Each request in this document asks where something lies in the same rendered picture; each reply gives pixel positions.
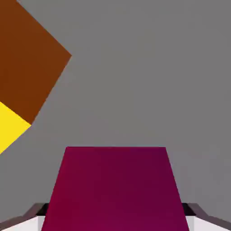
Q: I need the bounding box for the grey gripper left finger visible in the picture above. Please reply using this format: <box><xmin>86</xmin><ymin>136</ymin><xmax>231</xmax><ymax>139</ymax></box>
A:
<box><xmin>0</xmin><ymin>203</ymin><xmax>49</xmax><ymax>231</ymax></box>

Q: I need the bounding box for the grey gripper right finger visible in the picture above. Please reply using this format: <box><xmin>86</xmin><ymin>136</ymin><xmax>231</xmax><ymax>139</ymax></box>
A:
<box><xmin>181</xmin><ymin>203</ymin><xmax>231</xmax><ymax>231</ymax></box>

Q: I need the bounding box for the large yellow box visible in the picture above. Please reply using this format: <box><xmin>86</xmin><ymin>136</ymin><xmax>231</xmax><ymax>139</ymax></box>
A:
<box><xmin>0</xmin><ymin>0</ymin><xmax>73</xmax><ymax>155</ymax></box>

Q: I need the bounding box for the small magenta cube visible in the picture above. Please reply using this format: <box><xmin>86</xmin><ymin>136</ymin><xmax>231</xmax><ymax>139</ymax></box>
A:
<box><xmin>41</xmin><ymin>146</ymin><xmax>190</xmax><ymax>231</ymax></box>

